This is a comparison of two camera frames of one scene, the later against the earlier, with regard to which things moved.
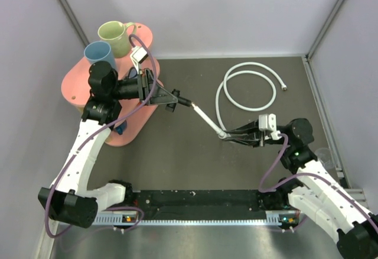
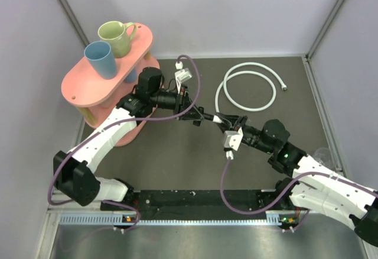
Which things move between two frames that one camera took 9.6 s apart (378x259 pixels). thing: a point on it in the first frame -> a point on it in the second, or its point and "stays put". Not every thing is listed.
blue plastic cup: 99,51 stays put
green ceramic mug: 115,33 stays put
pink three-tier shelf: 75,84 stays put
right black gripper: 252,139 -> 240,126
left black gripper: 146,81 -> 183,102
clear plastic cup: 325,155 stays put
